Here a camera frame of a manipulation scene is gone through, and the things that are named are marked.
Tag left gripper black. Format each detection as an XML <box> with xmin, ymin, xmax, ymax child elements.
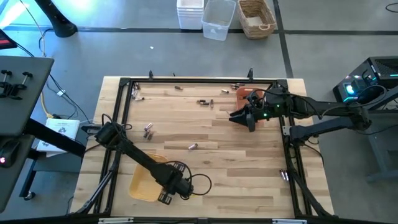
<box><xmin>154</xmin><ymin>161</ymin><xmax>195</xmax><ymax>206</ymax></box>

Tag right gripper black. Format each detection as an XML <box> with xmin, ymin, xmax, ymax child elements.
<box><xmin>228</xmin><ymin>86</ymin><xmax>292</xmax><ymax>133</ymax></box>

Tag orange plastic bin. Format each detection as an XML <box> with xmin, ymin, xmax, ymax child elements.
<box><xmin>235</xmin><ymin>86</ymin><xmax>266</xmax><ymax>127</ymax></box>

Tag yellow plastic bin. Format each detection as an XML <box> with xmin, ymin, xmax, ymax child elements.
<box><xmin>128</xmin><ymin>153</ymin><xmax>170</xmax><ymax>202</ymax></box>

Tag woven wicker basket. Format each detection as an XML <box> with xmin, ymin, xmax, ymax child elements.
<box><xmin>237</xmin><ymin>0</ymin><xmax>278</xmax><ymax>40</ymax></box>

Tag clear plastic storage bin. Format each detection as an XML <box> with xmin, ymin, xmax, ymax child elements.
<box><xmin>201</xmin><ymin>0</ymin><xmax>237</xmax><ymax>42</ymax></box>

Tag white stacked plastic bins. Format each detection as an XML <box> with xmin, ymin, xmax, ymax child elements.
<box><xmin>176</xmin><ymin>0</ymin><xmax>205</xmax><ymax>30</ymax></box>

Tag white printed booklet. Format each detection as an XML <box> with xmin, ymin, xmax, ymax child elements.
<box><xmin>36</xmin><ymin>118</ymin><xmax>80</xmax><ymax>153</ymax></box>

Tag black computer tower with lights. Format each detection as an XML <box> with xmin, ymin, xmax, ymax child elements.
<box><xmin>331</xmin><ymin>55</ymin><xmax>398</xmax><ymax>103</ymax></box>

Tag black desk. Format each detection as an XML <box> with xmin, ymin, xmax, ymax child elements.
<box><xmin>0</xmin><ymin>55</ymin><xmax>87</xmax><ymax>214</ymax></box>

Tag black computer mouse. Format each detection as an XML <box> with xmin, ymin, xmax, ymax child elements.
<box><xmin>0</xmin><ymin>139</ymin><xmax>21</xmax><ymax>169</ymax></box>

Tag black clamp with knobs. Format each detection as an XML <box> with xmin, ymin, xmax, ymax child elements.
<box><xmin>0</xmin><ymin>69</ymin><xmax>34</xmax><ymax>101</ymax></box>

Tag black stand base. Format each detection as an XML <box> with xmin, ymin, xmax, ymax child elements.
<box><xmin>34</xmin><ymin>0</ymin><xmax>78</xmax><ymax>39</ymax></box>

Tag black device with red light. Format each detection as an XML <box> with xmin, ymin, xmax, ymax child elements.
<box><xmin>0</xmin><ymin>29</ymin><xmax>19</xmax><ymax>50</ymax></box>

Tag black aluminium table frame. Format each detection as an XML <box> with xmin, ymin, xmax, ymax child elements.
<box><xmin>73</xmin><ymin>77</ymin><xmax>335</xmax><ymax>224</ymax></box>

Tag silver metal bracket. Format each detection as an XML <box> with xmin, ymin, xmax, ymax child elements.
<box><xmin>98</xmin><ymin>217</ymin><xmax>135</xmax><ymax>224</ymax></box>
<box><xmin>272</xmin><ymin>218</ymin><xmax>308</xmax><ymax>224</ymax></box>

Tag small grey black bracket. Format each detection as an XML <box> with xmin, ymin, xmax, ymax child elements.
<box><xmin>80</xmin><ymin>124</ymin><xmax>103</xmax><ymax>135</ymax></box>

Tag grey metal desk frame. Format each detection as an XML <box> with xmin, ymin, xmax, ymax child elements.
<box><xmin>343</xmin><ymin>85</ymin><xmax>398</xmax><ymax>184</ymax></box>

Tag yellow cable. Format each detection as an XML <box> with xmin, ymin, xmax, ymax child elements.
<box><xmin>18</xmin><ymin>0</ymin><xmax>54</xmax><ymax>119</ymax></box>

